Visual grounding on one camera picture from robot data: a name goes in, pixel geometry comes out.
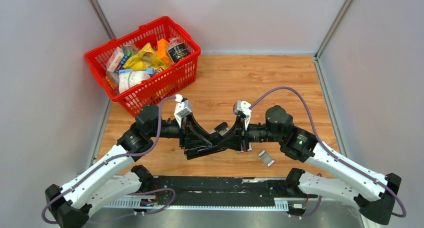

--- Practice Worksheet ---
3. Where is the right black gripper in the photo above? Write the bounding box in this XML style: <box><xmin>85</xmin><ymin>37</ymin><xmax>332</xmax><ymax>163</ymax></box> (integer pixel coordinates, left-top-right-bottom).
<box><xmin>218</xmin><ymin>117</ymin><xmax>283</xmax><ymax>153</ymax></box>

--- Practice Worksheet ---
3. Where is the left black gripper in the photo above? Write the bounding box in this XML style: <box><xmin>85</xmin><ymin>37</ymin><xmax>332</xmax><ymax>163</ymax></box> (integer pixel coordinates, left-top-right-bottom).
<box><xmin>147</xmin><ymin>110</ymin><xmax>212</xmax><ymax>149</ymax></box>

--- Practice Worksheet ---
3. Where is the black and grey stapler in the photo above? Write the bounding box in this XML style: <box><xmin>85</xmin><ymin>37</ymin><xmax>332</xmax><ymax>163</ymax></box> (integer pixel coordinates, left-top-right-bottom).
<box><xmin>208</xmin><ymin>128</ymin><xmax>228</xmax><ymax>145</ymax></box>

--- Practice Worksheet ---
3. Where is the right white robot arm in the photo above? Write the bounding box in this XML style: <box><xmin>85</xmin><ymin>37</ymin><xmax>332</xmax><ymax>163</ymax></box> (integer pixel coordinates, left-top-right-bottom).
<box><xmin>213</xmin><ymin>102</ymin><xmax>402</xmax><ymax>225</ymax></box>

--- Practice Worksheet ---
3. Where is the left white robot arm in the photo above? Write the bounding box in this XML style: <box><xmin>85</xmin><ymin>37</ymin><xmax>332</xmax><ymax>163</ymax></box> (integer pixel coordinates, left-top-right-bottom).
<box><xmin>42</xmin><ymin>99</ymin><xmax>227</xmax><ymax>227</ymax></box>

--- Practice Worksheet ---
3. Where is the white red staple box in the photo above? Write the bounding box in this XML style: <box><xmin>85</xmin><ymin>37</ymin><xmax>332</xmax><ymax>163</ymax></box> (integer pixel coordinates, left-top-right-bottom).
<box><xmin>237</xmin><ymin>147</ymin><xmax>252</xmax><ymax>153</ymax></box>

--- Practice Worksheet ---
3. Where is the red plastic shopping basket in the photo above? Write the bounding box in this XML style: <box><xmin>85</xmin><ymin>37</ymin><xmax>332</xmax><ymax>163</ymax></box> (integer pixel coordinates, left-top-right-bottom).
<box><xmin>85</xmin><ymin>16</ymin><xmax>201</xmax><ymax>116</ymax></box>

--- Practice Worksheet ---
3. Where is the black labelled package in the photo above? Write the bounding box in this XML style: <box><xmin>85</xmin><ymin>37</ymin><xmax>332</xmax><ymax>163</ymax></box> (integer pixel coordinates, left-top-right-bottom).
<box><xmin>167</xmin><ymin>43</ymin><xmax>191</xmax><ymax>63</ymax></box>

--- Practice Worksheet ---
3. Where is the white round package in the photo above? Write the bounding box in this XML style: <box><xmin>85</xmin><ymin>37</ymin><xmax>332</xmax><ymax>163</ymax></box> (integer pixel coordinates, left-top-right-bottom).
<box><xmin>118</xmin><ymin>71</ymin><xmax>151</xmax><ymax>93</ymax></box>

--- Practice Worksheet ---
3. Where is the yellow snack bag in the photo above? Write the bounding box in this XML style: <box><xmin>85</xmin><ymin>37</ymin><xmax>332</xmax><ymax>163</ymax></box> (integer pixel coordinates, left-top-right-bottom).
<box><xmin>123</xmin><ymin>43</ymin><xmax>169</xmax><ymax>71</ymax></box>

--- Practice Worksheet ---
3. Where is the orange box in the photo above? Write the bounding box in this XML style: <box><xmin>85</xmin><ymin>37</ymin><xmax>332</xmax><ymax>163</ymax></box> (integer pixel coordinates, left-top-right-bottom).
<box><xmin>156</xmin><ymin>39</ymin><xmax>173</xmax><ymax>65</ymax></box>

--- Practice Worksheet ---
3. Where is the white pink box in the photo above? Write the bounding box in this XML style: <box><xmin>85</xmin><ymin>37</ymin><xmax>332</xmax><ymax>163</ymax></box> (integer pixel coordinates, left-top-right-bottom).
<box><xmin>106</xmin><ymin>47</ymin><xmax>124</xmax><ymax>73</ymax></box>

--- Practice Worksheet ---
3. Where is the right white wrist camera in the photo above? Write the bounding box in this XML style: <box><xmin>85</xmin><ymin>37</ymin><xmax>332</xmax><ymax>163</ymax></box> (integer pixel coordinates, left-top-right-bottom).
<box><xmin>233</xmin><ymin>100</ymin><xmax>252</xmax><ymax>130</ymax></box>

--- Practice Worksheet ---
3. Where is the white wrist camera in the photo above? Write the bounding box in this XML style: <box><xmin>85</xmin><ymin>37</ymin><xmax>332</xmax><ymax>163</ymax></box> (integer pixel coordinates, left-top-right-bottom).
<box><xmin>174</xmin><ymin>94</ymin><xmax>193</xmax><ymax>128</ymax></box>
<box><xmin>233</xmin><ymin>100</ymin><xmax>252</xmax><ymax>130</ymax></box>

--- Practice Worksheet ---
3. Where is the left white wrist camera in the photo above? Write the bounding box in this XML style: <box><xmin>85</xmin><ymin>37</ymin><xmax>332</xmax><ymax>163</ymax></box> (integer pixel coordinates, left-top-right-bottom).
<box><xmin>174</xmin><ymin>94</ymin><xmax>193</xmax><ymax>128</ymax></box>

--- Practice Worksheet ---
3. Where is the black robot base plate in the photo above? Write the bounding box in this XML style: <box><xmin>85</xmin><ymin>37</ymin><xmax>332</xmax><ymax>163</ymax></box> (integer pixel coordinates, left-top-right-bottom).
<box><xmin>130</xmin><ymin>165</ymin><xmax>310</xmax><ymax>211</ymax></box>

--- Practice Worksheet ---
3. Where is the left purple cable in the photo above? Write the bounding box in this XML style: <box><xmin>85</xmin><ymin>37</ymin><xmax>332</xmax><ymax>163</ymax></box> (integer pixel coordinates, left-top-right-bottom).
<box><xmin>41</xmin><ymin>95</ymin><xmax>181</xmax><ymax>225</ymax></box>

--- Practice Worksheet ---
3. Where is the purple cable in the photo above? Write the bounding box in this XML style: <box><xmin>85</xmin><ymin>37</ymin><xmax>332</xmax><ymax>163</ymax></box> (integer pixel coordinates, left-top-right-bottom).
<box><xmin>248</xmin><ymin>86</ymin><xmax>407</xmax><ymax>219</ymax></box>
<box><xmin>41</xmin><ymin>95</ymin><xmax>181</xmax><ymax>225</ymax></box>

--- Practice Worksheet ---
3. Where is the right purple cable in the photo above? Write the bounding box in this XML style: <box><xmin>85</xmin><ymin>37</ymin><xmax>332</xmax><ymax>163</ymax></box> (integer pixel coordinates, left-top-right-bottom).
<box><xmin>248</xmin><ymin>86</ymin><xmax>407</xmax><ymax>219</ymax></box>

